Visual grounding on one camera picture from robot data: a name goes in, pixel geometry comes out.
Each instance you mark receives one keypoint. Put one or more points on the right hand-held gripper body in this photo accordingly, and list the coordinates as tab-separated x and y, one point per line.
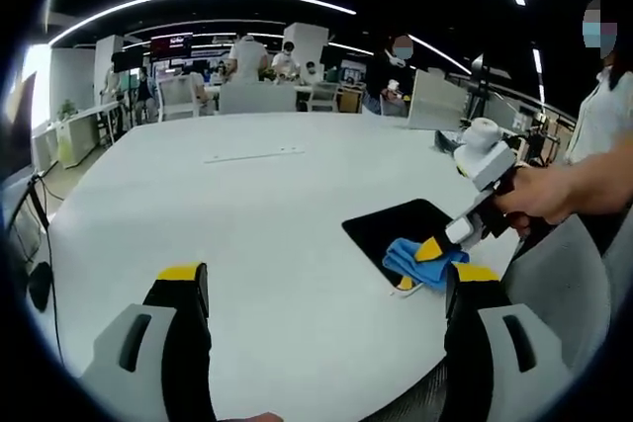
487	157

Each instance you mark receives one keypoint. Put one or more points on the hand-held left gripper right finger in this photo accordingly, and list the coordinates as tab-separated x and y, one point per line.
499	362

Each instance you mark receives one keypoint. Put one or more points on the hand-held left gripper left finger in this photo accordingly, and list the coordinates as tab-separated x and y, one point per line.
143	362

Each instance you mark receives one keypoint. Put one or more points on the blue cleaning cloth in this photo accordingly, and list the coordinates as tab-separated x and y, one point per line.
430	271

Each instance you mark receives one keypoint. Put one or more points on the black mat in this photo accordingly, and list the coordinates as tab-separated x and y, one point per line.
390	224

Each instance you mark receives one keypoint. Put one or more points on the person's right hand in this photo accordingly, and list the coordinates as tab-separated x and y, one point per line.
544	197

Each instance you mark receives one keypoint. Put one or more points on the person's left hand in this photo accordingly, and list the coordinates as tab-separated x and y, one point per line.
262	418

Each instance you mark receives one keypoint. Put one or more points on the dark grey curved object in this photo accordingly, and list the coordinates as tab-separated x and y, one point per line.
447	143

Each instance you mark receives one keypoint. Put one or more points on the black tripod stand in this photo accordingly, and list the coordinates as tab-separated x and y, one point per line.
482	86

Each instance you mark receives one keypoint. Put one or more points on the light grey panel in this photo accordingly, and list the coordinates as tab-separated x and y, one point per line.
435	101

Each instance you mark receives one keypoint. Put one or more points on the grey mesh office chair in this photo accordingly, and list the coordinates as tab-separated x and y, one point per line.
559	288

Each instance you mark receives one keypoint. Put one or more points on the black oval object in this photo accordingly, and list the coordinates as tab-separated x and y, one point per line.
39	286

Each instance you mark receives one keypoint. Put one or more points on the white mesh chair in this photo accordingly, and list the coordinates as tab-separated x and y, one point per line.
178	98
324	97

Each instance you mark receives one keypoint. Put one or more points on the white cabinet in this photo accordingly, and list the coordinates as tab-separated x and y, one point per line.
79	138

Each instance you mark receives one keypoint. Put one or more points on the light grey partition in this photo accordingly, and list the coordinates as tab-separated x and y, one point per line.
257	97

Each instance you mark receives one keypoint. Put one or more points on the green potted plant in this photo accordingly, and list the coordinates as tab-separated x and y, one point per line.
67	109

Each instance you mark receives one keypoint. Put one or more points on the large black screen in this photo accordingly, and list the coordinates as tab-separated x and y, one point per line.
17	130

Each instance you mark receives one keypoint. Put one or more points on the red lit wall screen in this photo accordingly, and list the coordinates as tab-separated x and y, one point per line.
171	46

